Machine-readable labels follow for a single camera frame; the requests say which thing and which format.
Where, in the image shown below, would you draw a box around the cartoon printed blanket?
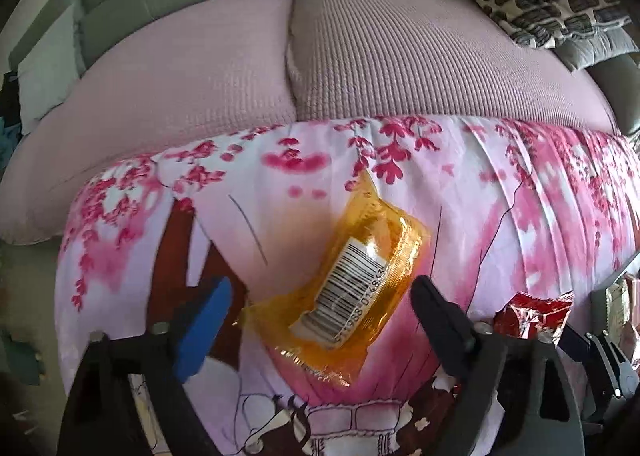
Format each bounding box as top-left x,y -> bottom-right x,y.
55,116 -> 640,456

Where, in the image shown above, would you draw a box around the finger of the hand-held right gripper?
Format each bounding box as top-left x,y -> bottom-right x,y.
557,323 -> 636,432

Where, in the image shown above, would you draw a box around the teal cloth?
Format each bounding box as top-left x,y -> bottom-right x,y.
0,118 -> 21,149

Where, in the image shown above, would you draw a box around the white pillow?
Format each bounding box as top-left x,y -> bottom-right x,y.
17,3 -> 83,134

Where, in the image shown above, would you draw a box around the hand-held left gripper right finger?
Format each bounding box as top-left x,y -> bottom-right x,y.
410,275 -> 586,456

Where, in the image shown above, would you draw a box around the white tray with teal rim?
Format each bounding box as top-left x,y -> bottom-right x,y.
589,256 -> 640,342

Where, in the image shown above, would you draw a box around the orange jelly packet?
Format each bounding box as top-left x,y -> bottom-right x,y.
236,170 -> 432,388

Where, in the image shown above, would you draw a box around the red snack packet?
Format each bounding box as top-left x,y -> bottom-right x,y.
492,291 -> 575,343

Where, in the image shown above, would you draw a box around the grey cushion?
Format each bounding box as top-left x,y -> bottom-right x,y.
552,28 -> 640,72

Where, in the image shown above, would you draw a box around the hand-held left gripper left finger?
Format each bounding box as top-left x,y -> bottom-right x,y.
56,276 -> 233,456

